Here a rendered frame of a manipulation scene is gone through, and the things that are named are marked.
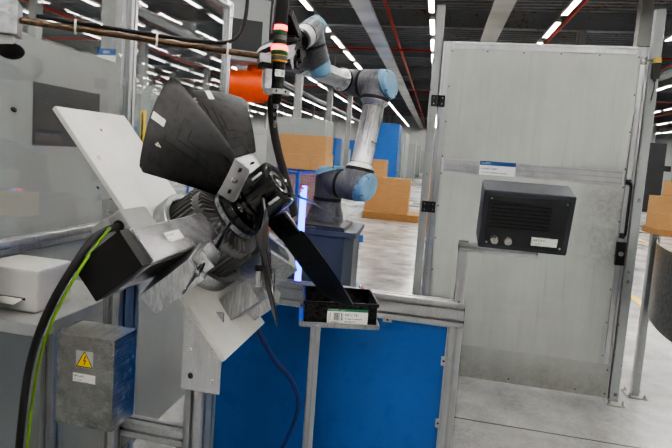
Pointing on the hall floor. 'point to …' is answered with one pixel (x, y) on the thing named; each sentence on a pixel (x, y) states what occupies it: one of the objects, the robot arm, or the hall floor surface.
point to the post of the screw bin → (311, 387)
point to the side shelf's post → (49, 433)
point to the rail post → (450, 387)
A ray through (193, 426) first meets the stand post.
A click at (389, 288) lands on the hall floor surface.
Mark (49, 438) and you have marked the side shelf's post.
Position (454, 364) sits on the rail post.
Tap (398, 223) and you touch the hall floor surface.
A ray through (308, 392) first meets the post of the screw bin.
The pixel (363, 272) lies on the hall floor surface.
